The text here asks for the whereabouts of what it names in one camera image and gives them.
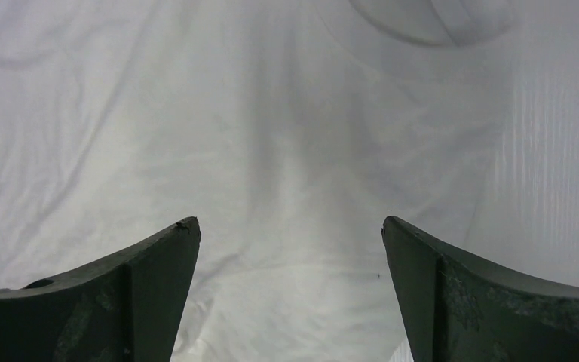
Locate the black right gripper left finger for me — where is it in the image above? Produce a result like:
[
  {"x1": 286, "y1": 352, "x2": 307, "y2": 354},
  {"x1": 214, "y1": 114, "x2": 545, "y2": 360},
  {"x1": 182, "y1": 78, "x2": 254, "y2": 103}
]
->
[{"x1": 0, "y1": 217, "x2": 201, "y2": 361}]

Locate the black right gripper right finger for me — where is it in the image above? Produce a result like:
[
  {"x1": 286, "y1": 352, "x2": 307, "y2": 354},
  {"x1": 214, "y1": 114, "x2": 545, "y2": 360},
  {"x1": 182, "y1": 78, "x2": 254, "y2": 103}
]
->
[{"x1": 381, "y1": 216, "x2": 579, "y2": 361}]

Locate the white t shirt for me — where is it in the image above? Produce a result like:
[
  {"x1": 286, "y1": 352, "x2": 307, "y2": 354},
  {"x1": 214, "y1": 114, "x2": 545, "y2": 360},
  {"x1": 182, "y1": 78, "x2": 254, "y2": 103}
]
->
[{"x1": 0, "y1": 1, "x2": 579, "y2": 361}]

